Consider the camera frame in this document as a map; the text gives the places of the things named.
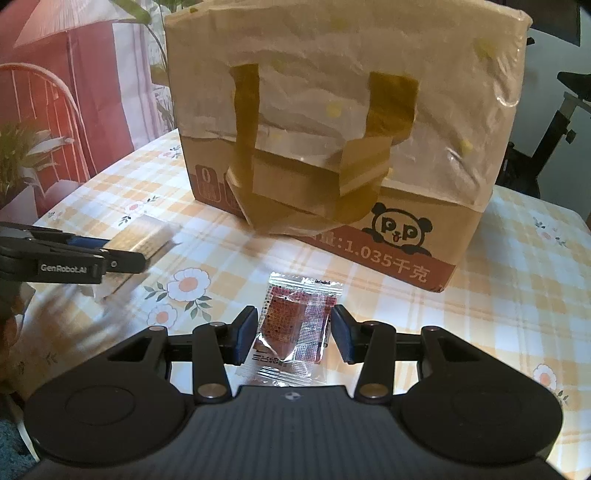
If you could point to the black exercise bike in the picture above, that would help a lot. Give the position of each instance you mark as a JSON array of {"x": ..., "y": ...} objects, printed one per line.
[{"x": 549, "y": 134}]

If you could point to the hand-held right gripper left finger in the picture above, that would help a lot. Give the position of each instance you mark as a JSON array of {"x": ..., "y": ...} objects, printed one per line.
[{"x": 244, "y": 335}]

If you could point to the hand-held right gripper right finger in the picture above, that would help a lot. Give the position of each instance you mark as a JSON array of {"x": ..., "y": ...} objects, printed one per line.
[{"x": 344, "y": 335}]

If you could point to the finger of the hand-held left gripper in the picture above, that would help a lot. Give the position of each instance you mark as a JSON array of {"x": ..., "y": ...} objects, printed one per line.
[
  {"x": 124, "y": 261},
  {"x": 69, "y": 240}
]

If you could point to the dark window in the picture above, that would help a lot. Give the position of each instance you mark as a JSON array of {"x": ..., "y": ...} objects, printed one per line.
[{"x": 554, "y": 23}]

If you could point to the small red snack packet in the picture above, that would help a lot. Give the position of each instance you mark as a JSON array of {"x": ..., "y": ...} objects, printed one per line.
[{"x": 288, "y": 323}]

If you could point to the pink printed backdrop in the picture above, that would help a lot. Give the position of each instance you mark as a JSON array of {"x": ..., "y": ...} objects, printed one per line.
[{"x": 55, "y": 92}]

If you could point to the bamboo print curtain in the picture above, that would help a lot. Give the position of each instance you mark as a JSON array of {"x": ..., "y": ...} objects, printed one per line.
[{"x": 138, "y": 92}]

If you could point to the beige snack bar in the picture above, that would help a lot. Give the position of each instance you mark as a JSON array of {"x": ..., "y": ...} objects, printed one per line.
[{"x": 147, "y": 235}]

